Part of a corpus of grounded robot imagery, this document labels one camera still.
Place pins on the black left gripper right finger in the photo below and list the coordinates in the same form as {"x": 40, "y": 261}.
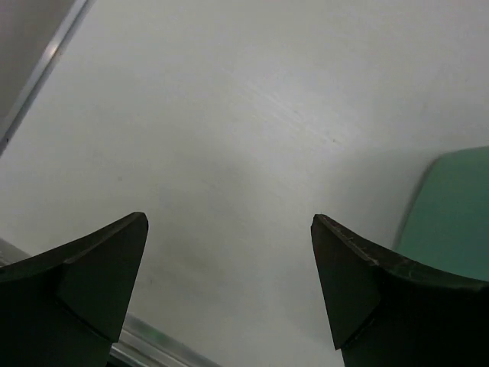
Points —
{"x": 385, "y": 309}

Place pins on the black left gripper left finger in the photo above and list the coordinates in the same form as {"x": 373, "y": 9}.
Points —
{"x": 67, "y": 306}

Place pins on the green plastic bin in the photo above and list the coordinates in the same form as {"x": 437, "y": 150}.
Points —
{"x": 447, "y": 224}

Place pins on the aluminium table edge rail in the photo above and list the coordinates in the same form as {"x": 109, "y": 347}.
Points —
{"x": 139, "y": 344}

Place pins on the left aluminium side rail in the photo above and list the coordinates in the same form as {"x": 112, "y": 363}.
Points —
{"x": 34, "y": 34}

